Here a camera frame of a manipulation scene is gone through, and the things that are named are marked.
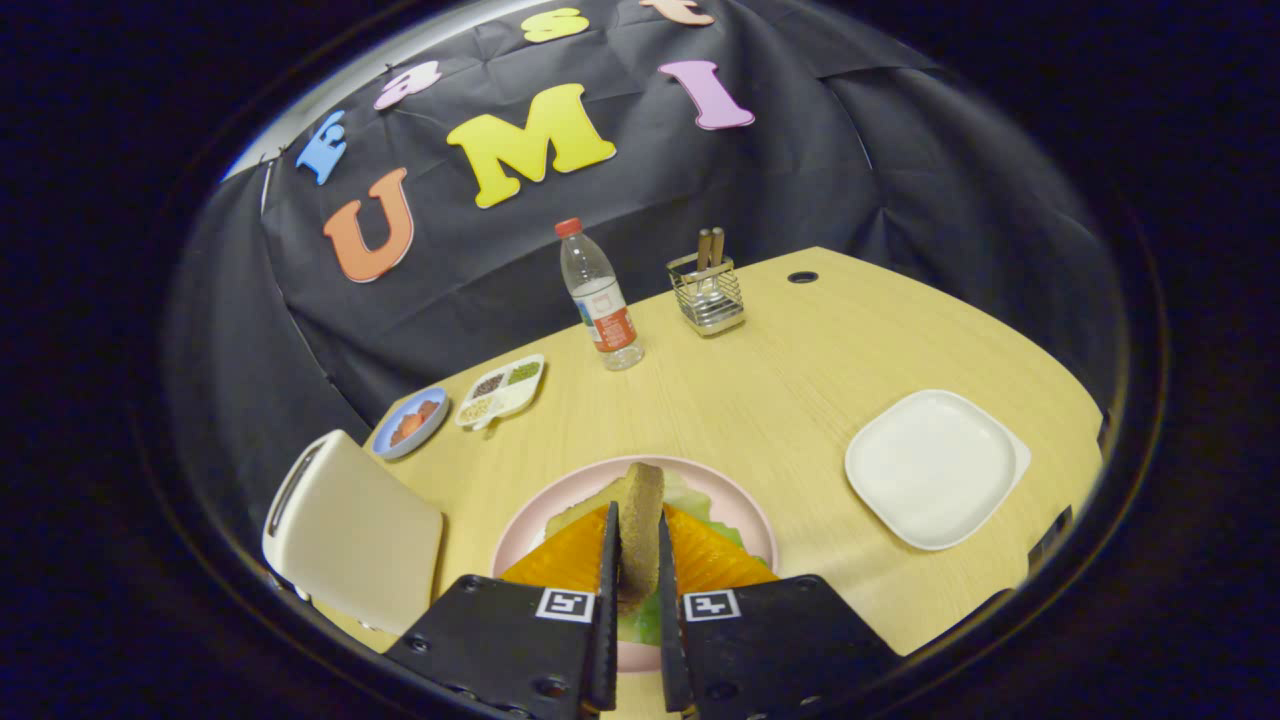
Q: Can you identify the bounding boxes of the red food slices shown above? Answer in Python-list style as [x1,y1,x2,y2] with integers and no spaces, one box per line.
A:
[390,400,441,446]

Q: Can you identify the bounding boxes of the brown toast slice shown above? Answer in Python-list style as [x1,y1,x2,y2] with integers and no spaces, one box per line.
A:
[610,461,666,613]

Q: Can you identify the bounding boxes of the white divided condiment dish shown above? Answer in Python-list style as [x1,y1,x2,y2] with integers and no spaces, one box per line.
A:
[455,354,546,431]

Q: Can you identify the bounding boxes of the green lettuce leaf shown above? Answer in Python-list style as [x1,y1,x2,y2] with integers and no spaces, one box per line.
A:
[615,470,749,646]

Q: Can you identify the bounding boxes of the blue plate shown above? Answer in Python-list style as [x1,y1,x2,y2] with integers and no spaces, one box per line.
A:
[372,386,451,461]

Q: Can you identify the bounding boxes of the pink plate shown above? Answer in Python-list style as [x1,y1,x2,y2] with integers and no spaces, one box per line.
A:
[490,455,779,673]

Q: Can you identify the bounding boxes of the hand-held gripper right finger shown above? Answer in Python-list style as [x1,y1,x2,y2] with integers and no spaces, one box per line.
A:
[657,505,901,716]

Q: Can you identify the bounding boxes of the white toaster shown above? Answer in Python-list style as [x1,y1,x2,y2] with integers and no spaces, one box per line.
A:
[262,430,444,636]

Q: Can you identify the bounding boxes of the clear plastic water bottle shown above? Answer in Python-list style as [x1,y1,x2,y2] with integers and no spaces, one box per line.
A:
[555,218,646,372]

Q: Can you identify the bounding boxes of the white square plate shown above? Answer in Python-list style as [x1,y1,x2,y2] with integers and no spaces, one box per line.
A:
[845,389,1031,552]

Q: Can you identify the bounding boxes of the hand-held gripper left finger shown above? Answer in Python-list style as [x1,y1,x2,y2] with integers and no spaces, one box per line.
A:
[385,502,621,716]

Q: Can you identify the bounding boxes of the metal wire cutlery holder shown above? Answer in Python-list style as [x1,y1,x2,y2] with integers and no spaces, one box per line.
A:
[666,253,747,337]

